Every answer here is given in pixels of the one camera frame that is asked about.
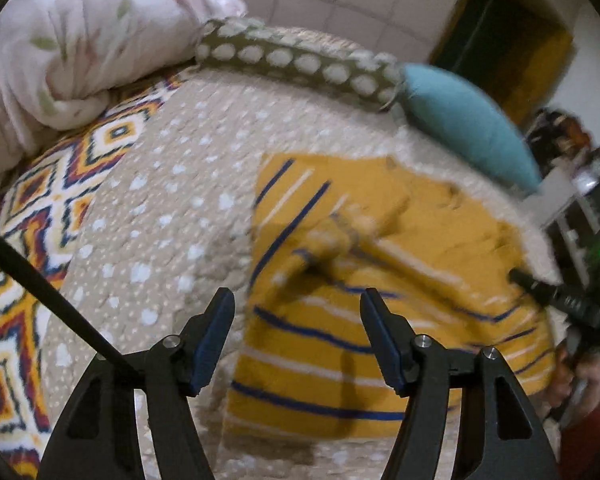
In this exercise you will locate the person's right hand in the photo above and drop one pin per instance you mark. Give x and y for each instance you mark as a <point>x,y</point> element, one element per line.
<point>577,380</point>

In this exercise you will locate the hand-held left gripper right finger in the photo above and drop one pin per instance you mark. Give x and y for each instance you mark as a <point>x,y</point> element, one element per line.
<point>386,340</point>

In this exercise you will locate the cluttered dark shelf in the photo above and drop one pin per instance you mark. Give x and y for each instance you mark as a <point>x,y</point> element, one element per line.
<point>575,170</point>

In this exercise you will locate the dark wooden door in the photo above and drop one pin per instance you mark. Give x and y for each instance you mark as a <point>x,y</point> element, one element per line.
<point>500,50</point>

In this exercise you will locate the colourful diamond pattern blanket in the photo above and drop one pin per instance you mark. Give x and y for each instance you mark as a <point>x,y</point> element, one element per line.
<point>35,240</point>

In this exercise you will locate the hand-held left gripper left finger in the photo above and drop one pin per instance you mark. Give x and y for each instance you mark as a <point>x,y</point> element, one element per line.
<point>211,340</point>

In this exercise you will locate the teal pillow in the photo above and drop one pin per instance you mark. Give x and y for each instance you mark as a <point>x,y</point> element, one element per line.
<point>472,127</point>

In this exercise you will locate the olive polka dot pillow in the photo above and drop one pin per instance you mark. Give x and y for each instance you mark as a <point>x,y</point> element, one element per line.
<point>300,62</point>

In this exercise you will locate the beige dotted bedspread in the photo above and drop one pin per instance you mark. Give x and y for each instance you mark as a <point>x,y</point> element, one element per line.
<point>190,220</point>

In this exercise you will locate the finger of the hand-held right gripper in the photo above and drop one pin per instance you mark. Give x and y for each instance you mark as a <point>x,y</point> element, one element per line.
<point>532,287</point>

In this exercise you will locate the yellow striped small shirt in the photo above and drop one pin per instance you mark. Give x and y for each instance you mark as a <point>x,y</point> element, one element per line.
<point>380,290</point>

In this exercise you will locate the pink floral quilt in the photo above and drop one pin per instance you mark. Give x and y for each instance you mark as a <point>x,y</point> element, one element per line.
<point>75,55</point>

